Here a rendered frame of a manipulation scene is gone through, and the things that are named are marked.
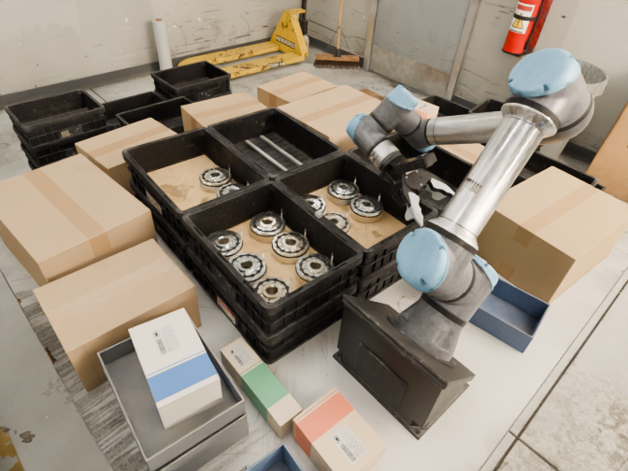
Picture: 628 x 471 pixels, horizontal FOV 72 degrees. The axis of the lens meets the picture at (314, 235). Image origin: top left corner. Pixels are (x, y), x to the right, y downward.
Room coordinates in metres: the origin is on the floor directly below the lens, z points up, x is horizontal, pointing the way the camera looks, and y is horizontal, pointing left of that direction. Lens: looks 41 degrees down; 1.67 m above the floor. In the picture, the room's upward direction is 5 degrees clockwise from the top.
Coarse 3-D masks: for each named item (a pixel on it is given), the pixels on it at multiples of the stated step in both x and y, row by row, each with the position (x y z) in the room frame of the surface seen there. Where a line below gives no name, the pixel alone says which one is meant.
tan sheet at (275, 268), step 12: (240, 228) 0.96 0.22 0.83; (288, 228) 0.98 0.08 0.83; (252, 240) 0.91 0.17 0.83; (252, 252) 0.86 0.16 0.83; (264, 252) 0.87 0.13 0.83; (312, 252) 0.88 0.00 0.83; (276, 264) 0.82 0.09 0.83; (288, 264) 0.83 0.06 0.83; (276, 276) 0.78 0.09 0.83; (288, 276) 0.79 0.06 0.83
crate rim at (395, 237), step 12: (336, 156) 1.24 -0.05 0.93; (348, 156) 1.25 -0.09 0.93; (300, 168) 1.15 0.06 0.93; (372, 168) 1.19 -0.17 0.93; (276, 180) 1.07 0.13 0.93; (384, 180) 1.13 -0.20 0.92; (288, 192) 1.02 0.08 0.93; (324, 216) 0.93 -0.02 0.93; (432, 216) 0.97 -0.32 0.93; (336, 228) 0.88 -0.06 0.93; (408, 228) 0.90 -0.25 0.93; (384, 240) 0.85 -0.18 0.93; (396, 240) 0.87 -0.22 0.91; (372, 252) 0.80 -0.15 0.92
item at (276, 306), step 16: (240, 192) 1.00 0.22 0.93; (208, 208) 0.92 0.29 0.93; (304, 208) 0.95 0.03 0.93; (192, 224) 0.84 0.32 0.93; (208, 240) 0.79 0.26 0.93; (336, 272) 0.72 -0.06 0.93; (240, 288) 0.66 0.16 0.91; (304, 288) 0.66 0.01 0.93; (256, 304) 0.61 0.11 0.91; (272, 304) 0.61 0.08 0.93; (288, 304) 0.62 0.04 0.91
